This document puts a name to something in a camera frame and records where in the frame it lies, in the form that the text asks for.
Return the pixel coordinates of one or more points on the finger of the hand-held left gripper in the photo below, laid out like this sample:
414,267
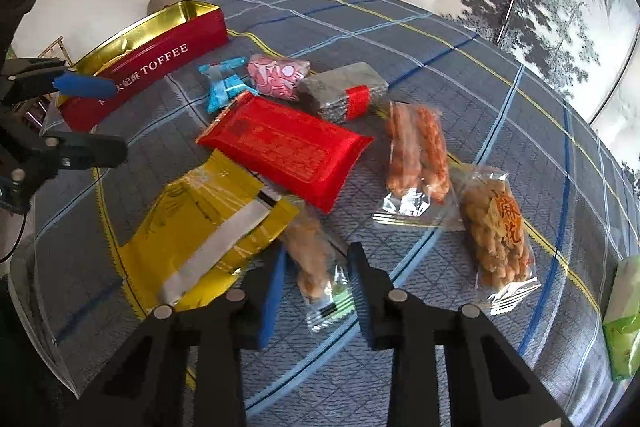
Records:
95,152
82,86

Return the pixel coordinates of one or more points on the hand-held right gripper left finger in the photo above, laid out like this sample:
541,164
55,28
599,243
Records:
272,302

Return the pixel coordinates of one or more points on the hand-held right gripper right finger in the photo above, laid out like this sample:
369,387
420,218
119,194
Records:
357,287

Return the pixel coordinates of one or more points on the small clear pastry packet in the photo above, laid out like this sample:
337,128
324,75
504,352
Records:
310,257

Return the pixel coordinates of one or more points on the red tin box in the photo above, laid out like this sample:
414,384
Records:
165,57

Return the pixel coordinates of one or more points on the yellow snack packet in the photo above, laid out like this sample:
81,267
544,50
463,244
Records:
185,217

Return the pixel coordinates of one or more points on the blue candy packet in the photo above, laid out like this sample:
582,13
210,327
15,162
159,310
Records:
222,89

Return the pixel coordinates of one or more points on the fried twist snack packet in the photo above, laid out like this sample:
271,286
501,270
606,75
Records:
495,227

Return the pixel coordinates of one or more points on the clear packet of sausages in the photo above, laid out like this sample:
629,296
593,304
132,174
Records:
415,147

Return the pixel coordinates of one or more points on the red snack packet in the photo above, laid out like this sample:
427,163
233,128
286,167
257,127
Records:
285,147

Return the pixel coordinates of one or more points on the pink patterned snack packet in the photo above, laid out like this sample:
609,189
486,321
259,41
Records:
272,77

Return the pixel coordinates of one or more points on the grey snack block red label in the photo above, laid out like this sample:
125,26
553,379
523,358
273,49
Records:
340,82

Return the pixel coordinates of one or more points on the light wooden chair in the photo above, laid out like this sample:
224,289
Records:
55,49

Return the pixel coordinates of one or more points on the round grey disc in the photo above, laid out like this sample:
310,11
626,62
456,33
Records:
165,1

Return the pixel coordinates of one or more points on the blue plaid tablecloth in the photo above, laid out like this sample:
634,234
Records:
350,32

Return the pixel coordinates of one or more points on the green tissue pack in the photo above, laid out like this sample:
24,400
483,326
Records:
625,327

